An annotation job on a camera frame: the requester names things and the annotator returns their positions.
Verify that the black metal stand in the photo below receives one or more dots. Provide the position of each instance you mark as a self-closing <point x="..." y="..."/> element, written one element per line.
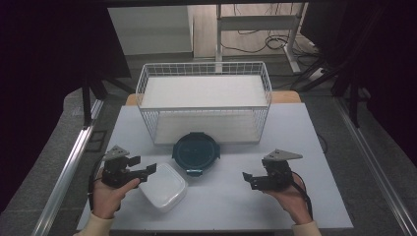
<point x="353" y="105"/>
<point x="86" y="105"/>

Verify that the white metal desk frame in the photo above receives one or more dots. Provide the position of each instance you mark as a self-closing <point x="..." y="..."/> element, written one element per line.
<point x="259" y="22"/>

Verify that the person's right hand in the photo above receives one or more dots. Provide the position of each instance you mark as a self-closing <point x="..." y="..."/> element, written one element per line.
<point x="293" y="201"/>

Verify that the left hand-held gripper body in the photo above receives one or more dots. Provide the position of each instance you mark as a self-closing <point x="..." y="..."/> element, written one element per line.
<point x="114" y="172"/>

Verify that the person's left hand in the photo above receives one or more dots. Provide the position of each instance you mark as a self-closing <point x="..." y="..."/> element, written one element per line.
<point x="106" y="200"/>

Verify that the white power strip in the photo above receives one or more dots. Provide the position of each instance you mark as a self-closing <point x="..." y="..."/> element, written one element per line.
<point x="317" y="73"/>

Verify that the white rectangular plastic container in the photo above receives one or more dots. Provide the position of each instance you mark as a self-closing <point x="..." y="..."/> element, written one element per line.
<point x="164" y="189"/>

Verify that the dark floor plate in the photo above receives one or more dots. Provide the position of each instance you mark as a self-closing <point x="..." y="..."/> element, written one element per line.
<point x="96" y="141"/>

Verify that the dark curtain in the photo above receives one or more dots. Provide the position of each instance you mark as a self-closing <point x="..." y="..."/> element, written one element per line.
<point x="39" y="82"/>
<point x="387" y="65"/>

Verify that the white cabinet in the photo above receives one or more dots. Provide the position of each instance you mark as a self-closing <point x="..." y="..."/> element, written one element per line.
<point x="150" y="29"/>

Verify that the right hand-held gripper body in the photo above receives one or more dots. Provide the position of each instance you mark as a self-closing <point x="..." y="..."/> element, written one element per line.
<point x="278" y="175"/>

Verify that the round dark-lidded glass container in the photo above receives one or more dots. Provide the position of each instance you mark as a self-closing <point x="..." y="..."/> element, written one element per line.
<point x="196" y="152"/>

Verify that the aluminium rail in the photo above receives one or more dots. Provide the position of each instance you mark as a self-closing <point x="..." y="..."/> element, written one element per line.
<point x="377" y="164"/>
<point x="65" y="177"/>

